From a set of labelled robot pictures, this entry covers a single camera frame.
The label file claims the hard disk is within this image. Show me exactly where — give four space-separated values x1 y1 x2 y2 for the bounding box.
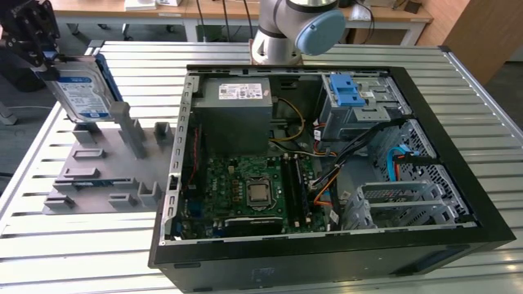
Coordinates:
35 50 124 124

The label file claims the coloured power wire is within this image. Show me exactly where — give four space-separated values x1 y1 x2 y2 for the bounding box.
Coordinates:
313 176 343 206

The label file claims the blue data wire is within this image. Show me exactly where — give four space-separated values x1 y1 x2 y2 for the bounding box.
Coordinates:
384 146 423 182

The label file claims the metal disk bay cage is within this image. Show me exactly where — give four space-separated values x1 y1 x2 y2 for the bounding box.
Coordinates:
340 179 478 231

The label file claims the white stand foot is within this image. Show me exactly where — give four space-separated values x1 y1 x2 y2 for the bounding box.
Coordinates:
0 102 20 126

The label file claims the grey parts rack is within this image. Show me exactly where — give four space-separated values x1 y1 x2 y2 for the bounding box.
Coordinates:
43 102 177 217

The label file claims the green RAM stick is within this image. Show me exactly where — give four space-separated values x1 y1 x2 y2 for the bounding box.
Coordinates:
55 180 115 189

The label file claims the grey power supply unit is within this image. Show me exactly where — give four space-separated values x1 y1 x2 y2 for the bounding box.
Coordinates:
191 76 273 157

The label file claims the green motherboard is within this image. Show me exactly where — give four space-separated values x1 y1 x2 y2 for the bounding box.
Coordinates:
179 154 329 240

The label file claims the CPU socket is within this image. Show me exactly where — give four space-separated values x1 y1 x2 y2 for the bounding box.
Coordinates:
243 175 276 213

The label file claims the silver CPU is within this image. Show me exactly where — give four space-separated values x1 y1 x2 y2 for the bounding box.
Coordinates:
247 184 271 203

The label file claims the blue plastic latch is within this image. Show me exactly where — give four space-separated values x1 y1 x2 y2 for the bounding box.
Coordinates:
328 74 364 108

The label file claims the black RAM slot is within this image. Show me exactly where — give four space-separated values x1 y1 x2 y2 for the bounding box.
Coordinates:
281 154 296 227
291 154 305 224

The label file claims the metal optical drive cage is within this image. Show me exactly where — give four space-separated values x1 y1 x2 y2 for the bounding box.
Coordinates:
317 73 412 141

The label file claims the black graphics card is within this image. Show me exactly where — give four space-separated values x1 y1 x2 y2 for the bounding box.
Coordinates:
223 216 284 237

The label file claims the black PC case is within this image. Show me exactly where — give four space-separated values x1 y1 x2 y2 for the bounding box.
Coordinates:
147 63 516 292

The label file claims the wooden cabinet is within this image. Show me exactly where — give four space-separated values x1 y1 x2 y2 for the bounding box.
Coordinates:
415 0 523 88

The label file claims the yellow wire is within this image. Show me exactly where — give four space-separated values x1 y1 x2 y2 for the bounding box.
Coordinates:
268 97 307 143

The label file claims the black wire bundle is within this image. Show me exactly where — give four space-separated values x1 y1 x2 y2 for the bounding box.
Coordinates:
321 116 415 184

